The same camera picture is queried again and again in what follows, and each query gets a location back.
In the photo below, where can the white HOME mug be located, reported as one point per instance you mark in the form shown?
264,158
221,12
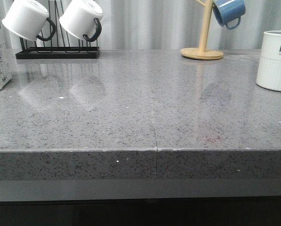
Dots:
269,68

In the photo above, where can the wooden mug tree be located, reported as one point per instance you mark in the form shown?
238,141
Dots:
202,53

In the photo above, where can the right white hanging mug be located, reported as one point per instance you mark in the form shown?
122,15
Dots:
82,19

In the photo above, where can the white hanging mug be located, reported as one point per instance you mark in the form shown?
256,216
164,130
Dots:
82,19
26,18

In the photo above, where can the blue hanging mug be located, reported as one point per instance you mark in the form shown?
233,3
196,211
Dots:
226,11

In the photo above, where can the left white hanging mug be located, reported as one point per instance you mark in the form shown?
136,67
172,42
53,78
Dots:
26,18

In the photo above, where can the black wire mug rack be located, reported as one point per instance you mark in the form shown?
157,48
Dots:
62,45

